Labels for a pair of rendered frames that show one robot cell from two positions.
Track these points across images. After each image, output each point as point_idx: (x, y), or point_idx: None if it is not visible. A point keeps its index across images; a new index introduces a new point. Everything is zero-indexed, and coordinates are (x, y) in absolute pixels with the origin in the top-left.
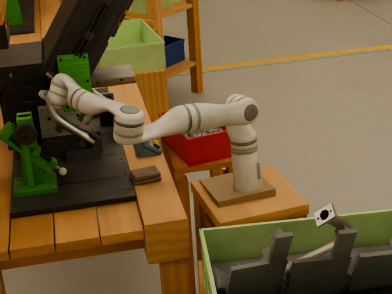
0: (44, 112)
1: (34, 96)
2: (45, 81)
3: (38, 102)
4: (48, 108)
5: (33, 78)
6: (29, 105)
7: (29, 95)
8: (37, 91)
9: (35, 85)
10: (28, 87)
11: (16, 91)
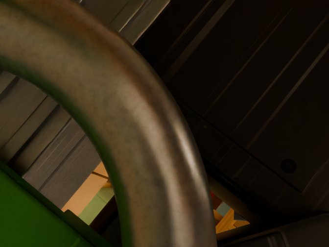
0: (90, 1)
1: (219, 65)
2: (239, 187)
3: (169, 53)
4: (77, 25)
5: (319, 152)
6: (198, 0)
7: (249, 47)
8: (230, 98)
9: (270, 125)
10: (296, 82)
11: (326, 8)
